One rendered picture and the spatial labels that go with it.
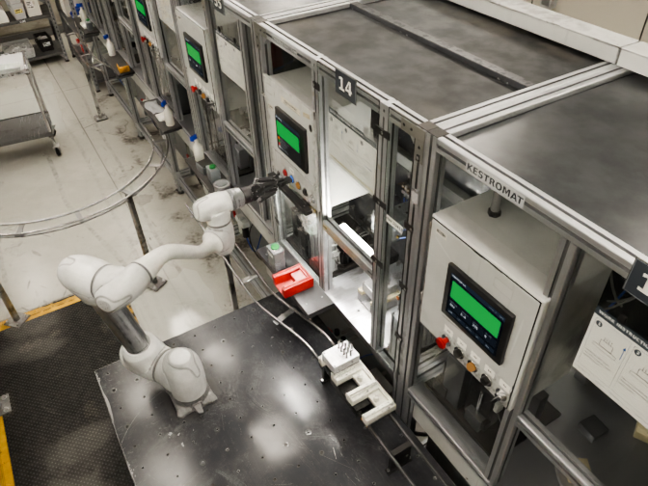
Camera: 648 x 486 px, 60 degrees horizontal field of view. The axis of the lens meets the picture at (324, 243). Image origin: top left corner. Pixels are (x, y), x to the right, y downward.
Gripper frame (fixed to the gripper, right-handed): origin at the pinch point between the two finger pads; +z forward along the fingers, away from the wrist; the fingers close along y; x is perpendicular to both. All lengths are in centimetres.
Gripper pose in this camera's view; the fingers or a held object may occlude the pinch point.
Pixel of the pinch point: (283, 181)
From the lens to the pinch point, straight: 246.2
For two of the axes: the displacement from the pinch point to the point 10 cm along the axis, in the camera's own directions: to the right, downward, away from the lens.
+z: 8.6, -3.5, 3.8
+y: -0.3, -7.6, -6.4
